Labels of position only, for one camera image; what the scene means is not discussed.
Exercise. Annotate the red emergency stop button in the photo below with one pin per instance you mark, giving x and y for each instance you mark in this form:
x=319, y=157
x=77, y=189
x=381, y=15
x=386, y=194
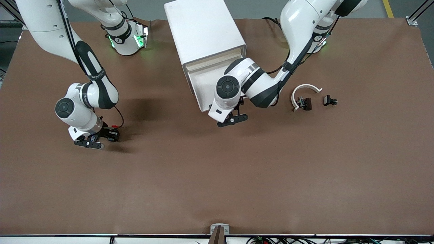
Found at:
x=115, y=126

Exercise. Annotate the white table edge rail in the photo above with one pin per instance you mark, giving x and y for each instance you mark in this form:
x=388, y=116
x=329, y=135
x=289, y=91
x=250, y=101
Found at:
x=67, y=239

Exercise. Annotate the black metal frame strut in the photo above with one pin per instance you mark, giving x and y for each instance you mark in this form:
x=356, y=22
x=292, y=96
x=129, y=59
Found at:
x=10, y=23

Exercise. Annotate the white plastic drawer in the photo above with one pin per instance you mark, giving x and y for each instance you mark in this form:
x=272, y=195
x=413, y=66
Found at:
x=210, y=62
x=203, y=88

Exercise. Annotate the white drawer cabinet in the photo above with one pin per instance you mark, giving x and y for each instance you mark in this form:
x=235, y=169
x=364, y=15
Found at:
x=200, y=27

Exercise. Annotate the grey metal bracket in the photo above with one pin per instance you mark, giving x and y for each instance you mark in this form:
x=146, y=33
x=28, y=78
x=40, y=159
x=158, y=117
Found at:
x=212, y=227

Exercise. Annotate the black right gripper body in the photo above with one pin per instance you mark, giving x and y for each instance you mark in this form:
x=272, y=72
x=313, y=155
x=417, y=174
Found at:
x=105, y=133

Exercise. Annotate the brown camera pole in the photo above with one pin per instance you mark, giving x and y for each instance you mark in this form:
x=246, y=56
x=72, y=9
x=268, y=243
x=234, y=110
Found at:
x=217, y=237

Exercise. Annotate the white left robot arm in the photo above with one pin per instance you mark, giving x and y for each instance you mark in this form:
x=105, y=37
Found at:
x=298, y=20

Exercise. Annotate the aluminium arm base mount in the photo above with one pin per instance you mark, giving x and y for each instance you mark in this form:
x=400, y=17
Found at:
x=146, y=34

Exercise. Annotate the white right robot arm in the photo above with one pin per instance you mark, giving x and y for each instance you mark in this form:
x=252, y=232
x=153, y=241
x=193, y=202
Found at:
x=98, y=91

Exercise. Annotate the aluminium frame strut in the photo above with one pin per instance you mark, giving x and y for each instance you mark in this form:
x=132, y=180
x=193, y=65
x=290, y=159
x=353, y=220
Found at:
x=412, y=21

